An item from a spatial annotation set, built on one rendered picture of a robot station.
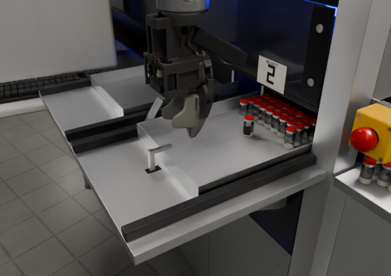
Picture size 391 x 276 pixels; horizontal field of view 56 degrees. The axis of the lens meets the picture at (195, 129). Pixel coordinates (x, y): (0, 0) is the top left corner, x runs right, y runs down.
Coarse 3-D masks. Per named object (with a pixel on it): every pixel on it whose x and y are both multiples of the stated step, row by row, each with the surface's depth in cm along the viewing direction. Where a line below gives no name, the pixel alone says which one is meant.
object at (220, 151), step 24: (240, 96) 93; (168, 120) 84; (216, 120) 89; (240, 120) 89; (192, 144) 79; (216, 144) 79; (240, 144) 79; (264, 144) 79; (168, 168) 71; (192, 168) 72; (216, 168) 72; (240, 168) 72; (264, 168) 69; (192, 192) 64
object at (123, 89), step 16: (96, 80) 102; (112, 80) 110; (128, 80) 111; (144, 80) 111; (112, 96) 101; (128, 96) 101; (144, 96) 101; (160, 96) 101; (224, 96) 102; (128, 112) 88
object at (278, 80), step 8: (264, 64) 78; (272, 64) 76; (280, 64) 74; (264, 72) 79; (272, 72) 77; (280, 72) 75; (264, 80) 80; (272, 80) 78; (280, 80) 75; (272, 88) 78; (280, 88) 76
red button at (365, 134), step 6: (354, 132) 59; (360, 132) 58; (366, 132) 58; (372, 132) 58; (354, 138) 59; (360, 138) 58; (366, 138) 57; (372, 138) 57; (354, 144) 59; (360, 144) 58; (366, 144) 58; (372, 144) 57; (360, 150) 59; (366, 150) 58
